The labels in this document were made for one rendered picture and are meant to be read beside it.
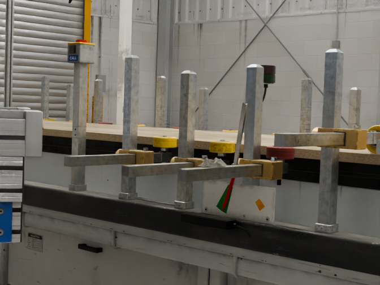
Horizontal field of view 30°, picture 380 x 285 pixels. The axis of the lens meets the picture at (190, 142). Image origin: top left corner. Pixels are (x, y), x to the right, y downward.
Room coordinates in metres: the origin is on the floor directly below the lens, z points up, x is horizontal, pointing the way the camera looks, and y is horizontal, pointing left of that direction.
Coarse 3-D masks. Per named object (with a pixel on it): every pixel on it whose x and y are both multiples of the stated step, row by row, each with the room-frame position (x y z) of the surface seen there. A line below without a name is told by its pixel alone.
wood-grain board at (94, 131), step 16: (48, 128) 2.91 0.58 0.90; (64, 128) 2.97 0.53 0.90; (96, 128) 3.09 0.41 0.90; (112, 128) 3.16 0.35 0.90; (144, 128) 3.30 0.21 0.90; (160, 128) 3.38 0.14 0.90; (176, 144) 2.41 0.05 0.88; (208, 144) 2.32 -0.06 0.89; (272, 144) 2.27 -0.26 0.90; (352, 160) 1.97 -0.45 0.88; (368, 160) 1.94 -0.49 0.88
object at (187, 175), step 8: (192, 168) 1.76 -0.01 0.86; (200, 168) 1.77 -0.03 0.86; (208, 168) 1.77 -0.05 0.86; (216, 168) 1.79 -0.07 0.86; (224, 168) 1.82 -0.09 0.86; (232, 168) 1.84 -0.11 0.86; (240, 168) 1.87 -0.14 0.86; (248, 168) 1.90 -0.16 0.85; (256, 168) 1.92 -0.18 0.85; (184, 176) 1.72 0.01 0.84; (192, 176) 1.73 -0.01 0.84; (200, 176) 1.75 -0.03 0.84; (208, 176) 1.77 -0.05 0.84; (216, 176) 1.80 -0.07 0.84; (224, 176) 1.82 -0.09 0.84; (232, 176) 1.85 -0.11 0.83; (240, 176) 1.87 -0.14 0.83
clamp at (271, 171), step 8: (240, 160) 1.99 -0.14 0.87; (248, 160) 1.97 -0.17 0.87; (256, 160) 1.96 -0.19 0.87; (264, 160) 1.97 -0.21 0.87; (264, 168) 1.94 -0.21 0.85; (272, 168) 1.92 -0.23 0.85; (280, 168) 1.95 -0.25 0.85; (248, 176) 1.97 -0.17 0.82; (256, 176) 1.95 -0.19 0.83; (264, 176) 1.94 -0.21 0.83; (272, 176) 1.92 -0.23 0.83; (280, 176) 1.95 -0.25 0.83
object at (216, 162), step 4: (204, 160) 1.80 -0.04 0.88; (208, 160) 1.80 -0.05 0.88; (216, 160) 1.81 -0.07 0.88; (220, 160) 1.82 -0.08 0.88; (204, 164) 1.80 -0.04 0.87; (208, 164) 1.80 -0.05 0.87; (212, 164) 1.78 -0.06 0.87; (216, 164) 1.78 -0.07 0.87; (220, 164) 1.79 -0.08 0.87; (224, 164) 1.82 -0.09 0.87
